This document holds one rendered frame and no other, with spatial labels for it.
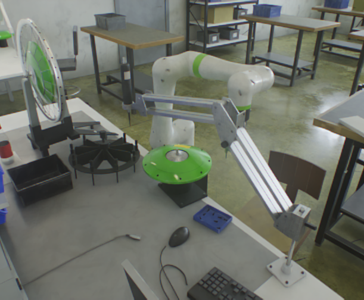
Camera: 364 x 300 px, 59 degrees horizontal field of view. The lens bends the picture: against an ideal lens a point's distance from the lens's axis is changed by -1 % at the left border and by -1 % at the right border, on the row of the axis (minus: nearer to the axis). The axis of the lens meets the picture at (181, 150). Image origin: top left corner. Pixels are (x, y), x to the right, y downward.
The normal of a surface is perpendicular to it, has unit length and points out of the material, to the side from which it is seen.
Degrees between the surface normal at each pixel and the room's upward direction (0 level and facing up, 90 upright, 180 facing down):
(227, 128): 90
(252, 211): 0
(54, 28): 90
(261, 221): 0
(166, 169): 17
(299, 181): 90
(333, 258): 0
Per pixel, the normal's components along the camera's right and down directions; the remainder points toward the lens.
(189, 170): 0.15, -0.63
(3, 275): 0.61, 0.41
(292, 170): -0.57, 0.43
